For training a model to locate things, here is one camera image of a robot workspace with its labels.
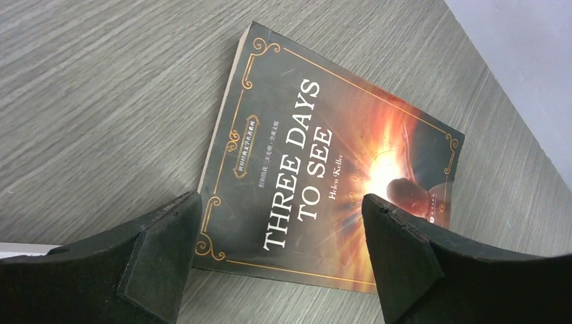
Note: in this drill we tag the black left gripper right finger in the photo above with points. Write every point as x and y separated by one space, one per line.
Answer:
427 274

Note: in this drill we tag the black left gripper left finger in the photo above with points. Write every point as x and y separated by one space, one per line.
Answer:
135 272

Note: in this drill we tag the Three Days to See book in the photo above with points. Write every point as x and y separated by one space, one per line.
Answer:
298 142

